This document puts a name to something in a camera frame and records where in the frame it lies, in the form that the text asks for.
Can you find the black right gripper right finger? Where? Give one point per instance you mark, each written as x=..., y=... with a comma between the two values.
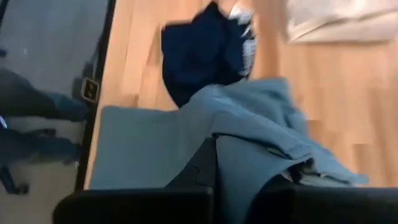
x=326, y=208

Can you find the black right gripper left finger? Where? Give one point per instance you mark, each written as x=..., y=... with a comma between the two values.
x=140, y=208

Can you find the black office chair base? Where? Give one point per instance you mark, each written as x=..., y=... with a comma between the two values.
x=12, y=183

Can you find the black Puma garment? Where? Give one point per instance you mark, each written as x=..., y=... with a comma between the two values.
x=202, y=56

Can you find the cream white garment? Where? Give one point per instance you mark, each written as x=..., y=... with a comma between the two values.
x=342, y=21

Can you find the grey-green garment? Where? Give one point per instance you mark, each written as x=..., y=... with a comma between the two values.
x=242, y=124

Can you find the black metal rig frame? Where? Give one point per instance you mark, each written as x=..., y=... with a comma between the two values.
x=93, y=130

